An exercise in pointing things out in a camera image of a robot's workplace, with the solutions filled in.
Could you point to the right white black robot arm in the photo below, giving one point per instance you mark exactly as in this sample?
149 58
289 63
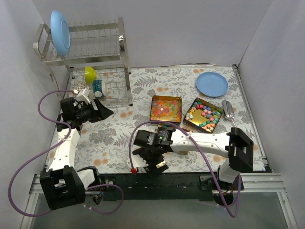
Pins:
235 146

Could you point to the blue plate in rack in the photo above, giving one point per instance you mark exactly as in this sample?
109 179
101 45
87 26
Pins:
60 33

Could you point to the silver metal scoop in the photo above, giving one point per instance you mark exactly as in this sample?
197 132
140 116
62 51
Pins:
228 111

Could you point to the floral table mat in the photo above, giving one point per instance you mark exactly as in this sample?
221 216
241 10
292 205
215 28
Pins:
104 144

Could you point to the blue plate on table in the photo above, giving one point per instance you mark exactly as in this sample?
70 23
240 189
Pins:
212 84

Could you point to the steel dish rack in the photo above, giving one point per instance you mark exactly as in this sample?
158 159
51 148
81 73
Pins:
102 46

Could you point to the aluminium frame rail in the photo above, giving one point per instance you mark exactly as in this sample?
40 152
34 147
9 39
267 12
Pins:
262 182

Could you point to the tin of gummy candies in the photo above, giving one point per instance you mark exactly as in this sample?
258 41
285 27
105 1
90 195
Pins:
166 108

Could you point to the tin of star candies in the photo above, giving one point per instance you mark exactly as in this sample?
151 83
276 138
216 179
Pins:
202 116

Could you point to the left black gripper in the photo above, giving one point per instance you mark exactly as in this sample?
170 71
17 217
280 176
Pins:
97 111

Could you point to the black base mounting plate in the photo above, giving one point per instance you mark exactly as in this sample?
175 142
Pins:
167 186

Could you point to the patterned beige cup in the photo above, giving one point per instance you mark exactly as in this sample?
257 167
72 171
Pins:
81 86

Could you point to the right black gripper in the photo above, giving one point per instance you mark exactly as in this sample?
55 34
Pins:
151 162

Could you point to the yellow green bowl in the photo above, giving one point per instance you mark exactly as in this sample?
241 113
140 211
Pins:
89 74

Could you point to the gold round lid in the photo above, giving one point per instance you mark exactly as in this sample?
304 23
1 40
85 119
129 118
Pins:
161 164

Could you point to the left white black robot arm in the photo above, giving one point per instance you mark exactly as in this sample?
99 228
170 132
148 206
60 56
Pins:
62 185

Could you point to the teal white cup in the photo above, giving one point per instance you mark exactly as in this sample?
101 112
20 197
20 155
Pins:
100 89

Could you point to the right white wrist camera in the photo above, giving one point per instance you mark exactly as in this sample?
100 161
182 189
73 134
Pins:
139 163

